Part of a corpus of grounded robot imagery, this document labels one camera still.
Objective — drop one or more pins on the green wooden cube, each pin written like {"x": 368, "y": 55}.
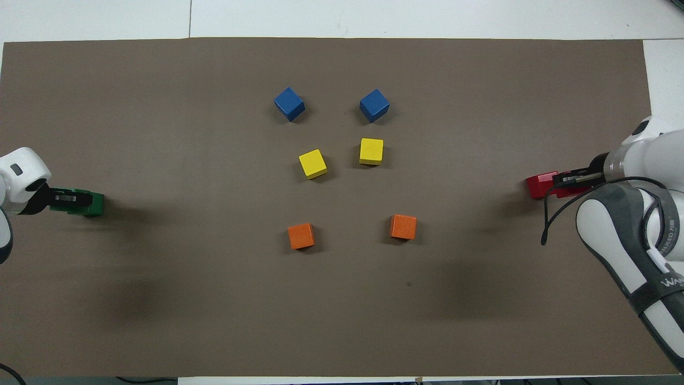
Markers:
{"x": 96, "y": 206}
{"x": 69, "y": 210}

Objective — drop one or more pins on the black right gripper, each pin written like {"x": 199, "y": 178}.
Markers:
{"x": 598, "y": 171}

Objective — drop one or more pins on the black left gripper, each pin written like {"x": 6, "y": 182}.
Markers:
{"x": 40, "y": 202}

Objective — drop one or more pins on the red wooden cube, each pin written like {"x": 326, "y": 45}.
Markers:
{"x": 531, "y": 188}
{"x": 548, "y": 176}

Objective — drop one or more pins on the orange wooden cube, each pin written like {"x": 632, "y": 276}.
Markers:
{"x": 301, "y": 236}
{"x": 403, "y": 226}

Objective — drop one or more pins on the brown table mat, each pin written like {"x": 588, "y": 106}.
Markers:
{"x": 160, "y": 107}

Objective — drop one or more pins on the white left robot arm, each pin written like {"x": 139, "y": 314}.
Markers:
{"x": 21, "y": 171}

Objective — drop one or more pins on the yellow wooden cube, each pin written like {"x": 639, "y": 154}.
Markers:
{"x": 312, "y": 163}
{"x": 371, "y": 151}

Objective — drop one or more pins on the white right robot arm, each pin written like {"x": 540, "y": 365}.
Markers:
{"x": 657, "y": 155}

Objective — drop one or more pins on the blue wooden cube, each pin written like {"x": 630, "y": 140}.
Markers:
{"x": 374, "y": 105}
{"x": 289, "y": 104}

